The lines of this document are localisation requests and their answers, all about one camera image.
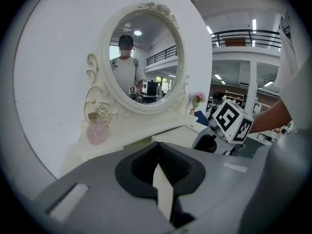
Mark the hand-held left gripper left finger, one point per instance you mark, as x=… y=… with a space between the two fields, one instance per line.
x=97 y=179

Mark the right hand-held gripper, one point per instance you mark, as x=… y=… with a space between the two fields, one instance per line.
x=229 y=121

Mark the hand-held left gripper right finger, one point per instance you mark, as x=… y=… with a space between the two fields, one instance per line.
x=219 y=184

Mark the pink round makeup bottle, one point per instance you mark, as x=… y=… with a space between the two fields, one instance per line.
x=97 y=133

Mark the white mirror makeup box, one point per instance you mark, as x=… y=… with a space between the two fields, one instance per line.
x=143 y=57

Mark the person's right forearm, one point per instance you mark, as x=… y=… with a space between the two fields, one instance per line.
x=273 y=118

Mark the blue flat object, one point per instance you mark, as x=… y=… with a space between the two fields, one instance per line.
x=202 y=118

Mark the pink flowers in vase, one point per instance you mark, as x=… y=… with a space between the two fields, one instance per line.
x=198 y=100

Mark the black balcony railing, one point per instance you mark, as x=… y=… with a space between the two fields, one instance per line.
x=243 y=39

